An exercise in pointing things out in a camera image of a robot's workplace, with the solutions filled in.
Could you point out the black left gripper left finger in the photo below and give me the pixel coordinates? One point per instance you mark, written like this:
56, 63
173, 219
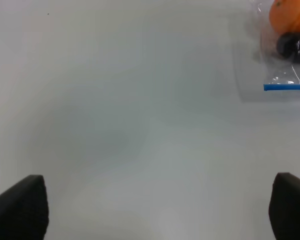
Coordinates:
24, 210

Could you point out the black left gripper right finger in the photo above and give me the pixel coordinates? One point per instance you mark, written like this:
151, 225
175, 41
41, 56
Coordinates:
284, 207

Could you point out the clear blue-zip file bag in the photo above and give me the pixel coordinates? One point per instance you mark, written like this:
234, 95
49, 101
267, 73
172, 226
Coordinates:
261, 74

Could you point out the orange fruit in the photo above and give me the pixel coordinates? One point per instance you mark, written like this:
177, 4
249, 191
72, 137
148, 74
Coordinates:
284, 16

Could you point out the purple eggplant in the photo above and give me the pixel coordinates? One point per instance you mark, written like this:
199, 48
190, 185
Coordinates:
288, 46

